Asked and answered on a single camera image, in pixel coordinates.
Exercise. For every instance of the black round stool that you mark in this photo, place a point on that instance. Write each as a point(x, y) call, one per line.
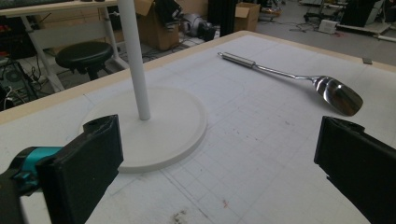
point(84, 54)

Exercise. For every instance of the grey round machine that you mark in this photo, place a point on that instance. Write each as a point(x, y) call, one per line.
point(194, 25)

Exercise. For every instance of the black bag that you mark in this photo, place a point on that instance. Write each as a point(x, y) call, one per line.
point(166, 12)

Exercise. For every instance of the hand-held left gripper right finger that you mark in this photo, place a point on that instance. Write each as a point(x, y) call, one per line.
point(361, 165)

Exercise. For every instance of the white grid mat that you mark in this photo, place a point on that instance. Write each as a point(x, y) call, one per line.
point(249, 149)

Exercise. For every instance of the white box device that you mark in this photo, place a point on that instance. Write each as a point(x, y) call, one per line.
point(327, 26)

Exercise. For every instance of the white utensil hook stand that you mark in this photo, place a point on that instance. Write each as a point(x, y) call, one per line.
point(168, 130)

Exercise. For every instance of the small cardboard box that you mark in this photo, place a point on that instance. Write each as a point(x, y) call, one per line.
point(247, 21)

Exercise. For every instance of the grey tape piece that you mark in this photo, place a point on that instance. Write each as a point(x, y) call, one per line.
point(367, 61)

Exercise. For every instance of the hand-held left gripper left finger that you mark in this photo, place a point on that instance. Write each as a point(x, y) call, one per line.
point(81, 174)

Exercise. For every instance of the steel spatula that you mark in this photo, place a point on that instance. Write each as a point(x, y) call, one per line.
point(339, 96)

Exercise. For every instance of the large open cardboard box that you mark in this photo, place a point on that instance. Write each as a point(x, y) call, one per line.
point(155, 34)

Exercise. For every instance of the white frame desk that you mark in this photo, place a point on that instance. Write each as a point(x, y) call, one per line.
point(62, 35)

